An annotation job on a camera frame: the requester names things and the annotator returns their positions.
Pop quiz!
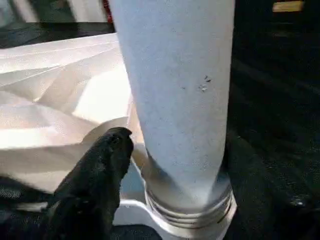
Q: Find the black cabinet with yellow label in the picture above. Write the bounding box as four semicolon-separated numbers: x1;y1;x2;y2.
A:
234;0;320;36

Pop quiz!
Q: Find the white plastic table leg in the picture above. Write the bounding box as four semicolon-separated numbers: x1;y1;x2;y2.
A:
108;0;237;212

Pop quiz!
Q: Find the white plastic table top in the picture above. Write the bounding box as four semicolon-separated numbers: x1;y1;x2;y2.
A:
0;33;239;240

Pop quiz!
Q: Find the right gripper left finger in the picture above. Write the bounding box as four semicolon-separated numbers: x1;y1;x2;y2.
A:
39;127;135;240

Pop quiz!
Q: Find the black work mat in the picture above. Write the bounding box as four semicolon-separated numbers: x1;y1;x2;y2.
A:
0;20;320;240

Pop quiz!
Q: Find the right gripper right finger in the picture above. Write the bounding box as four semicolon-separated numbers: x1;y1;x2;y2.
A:
270;192;320;240

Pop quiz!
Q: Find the red bottle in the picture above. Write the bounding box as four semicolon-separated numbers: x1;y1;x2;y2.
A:
103;0;113;24

